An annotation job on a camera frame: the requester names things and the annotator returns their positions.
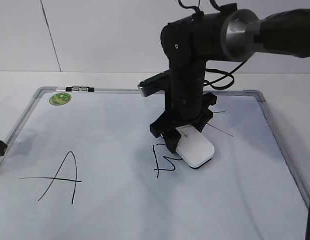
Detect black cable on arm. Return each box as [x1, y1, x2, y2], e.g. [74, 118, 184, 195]
[178, 0, 248, 91]

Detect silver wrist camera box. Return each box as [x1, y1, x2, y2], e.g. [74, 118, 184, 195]
[137, 70, 170, 98]

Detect white board eraser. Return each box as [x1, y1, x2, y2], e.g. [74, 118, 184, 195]
[176, 125, 215, 169]

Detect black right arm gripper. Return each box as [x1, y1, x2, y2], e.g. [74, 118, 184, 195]
[150, 60, 217, 153]

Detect white board with grey frame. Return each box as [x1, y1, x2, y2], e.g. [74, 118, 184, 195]
[0, 87, 308, 240]

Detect round green magnet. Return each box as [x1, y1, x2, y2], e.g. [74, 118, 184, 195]
[49, 92, 72, 106]

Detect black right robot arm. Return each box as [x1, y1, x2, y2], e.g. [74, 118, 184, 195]
[138, 1, 310, 169]

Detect black and clear board clip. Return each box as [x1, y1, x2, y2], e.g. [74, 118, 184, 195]
[65, 86, 95, 93]

